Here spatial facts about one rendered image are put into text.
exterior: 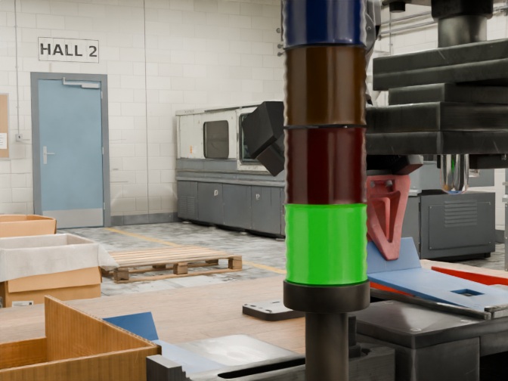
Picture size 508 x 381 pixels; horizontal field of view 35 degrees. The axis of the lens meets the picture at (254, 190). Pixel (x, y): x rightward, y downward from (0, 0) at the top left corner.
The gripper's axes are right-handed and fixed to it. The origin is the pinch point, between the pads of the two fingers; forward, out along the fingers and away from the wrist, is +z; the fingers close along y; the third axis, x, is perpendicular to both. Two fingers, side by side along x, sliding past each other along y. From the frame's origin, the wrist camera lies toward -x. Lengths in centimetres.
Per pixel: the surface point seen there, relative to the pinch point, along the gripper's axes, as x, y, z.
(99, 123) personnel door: 393, -933, -477
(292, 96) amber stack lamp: -28.4, 28.2, -0.4
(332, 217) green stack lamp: -27.5, 27.4, 5.2
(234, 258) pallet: 324, -551, -152
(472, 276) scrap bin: 23.8, -13.1, 0.8
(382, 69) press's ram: -5.5, 11.8, -11.9
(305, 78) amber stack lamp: -28.2, 29.2, -0.7
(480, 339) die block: -5.2, 12.2, 10.3
